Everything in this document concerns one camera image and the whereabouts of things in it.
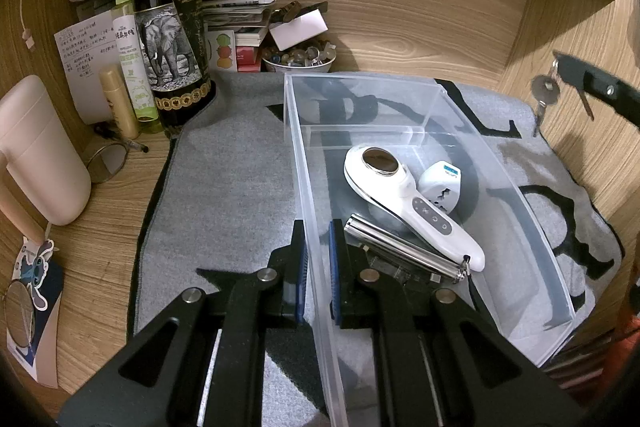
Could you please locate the black pen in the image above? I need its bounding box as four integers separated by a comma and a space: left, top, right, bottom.
94, 124, 150, 154

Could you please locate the grey mat with black letters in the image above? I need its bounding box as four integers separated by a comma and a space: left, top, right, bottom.
127, 71, 626, 427

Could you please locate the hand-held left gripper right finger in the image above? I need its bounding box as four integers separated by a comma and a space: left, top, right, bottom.
328, 219, 584, 427

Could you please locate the small round mirror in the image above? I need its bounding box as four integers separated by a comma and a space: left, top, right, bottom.
84, 143, 128, 185

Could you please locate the white handheld massager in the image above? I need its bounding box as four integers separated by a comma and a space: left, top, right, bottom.
343, 145, 486, 272

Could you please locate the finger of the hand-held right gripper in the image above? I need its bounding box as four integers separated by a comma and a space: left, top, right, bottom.
552, 51, 640, 126

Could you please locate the brown trinket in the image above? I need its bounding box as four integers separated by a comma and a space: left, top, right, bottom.
272, 1, 328, 25

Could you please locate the fruit sticker card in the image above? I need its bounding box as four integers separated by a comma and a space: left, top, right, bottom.
214, 29, 237, 72

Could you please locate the clear plastic storage box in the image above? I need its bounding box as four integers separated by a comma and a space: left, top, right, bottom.
283, 73, 576, 427

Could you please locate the red box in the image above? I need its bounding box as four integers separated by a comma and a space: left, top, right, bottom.
235, 46, 263, 72

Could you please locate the blue and white card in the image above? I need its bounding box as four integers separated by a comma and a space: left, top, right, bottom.
5, 247, 65, 390

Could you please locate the blank white card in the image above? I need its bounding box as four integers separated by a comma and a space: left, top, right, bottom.
270, 11, 328, 50

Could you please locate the white travel adapter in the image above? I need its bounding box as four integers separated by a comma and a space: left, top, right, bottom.
417, 161, 468, 215

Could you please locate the bowl of polished stones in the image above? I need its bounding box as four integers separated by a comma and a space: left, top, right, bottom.
261, 39, 337, 74

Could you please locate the orange cloth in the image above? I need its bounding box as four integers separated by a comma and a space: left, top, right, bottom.
615, 307, 640, 358

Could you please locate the green spray bottle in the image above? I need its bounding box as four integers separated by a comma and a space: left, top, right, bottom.
112, 0, 163, 135

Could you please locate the blue cartoon sticker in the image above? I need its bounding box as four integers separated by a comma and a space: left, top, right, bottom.
20, 238, 55, 310

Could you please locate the stack of books and papers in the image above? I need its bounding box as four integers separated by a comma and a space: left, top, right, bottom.
201, 0, 277, 48

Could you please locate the gold tube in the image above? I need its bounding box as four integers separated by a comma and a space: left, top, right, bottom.
98, 64, 142, 140

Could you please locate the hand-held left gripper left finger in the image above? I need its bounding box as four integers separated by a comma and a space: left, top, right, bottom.
57, 220, 308, 427

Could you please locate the white cable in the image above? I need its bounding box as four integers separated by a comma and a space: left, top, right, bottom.
14, 0, 37, 52

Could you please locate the handwritten white paper note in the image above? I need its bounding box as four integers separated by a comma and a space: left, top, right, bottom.
54, 14, 121, 125

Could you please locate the bunch of keys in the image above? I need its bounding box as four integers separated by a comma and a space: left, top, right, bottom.
530, 59, 596, 138

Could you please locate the cream hair dryer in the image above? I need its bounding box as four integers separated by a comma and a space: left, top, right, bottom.
0, 74, 92, 243

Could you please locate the round pocket mirror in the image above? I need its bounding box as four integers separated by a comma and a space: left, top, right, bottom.
2, 282, 38, 350

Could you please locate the silver bar with clear case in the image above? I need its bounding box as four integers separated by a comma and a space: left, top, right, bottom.
344, 214, 501, 318

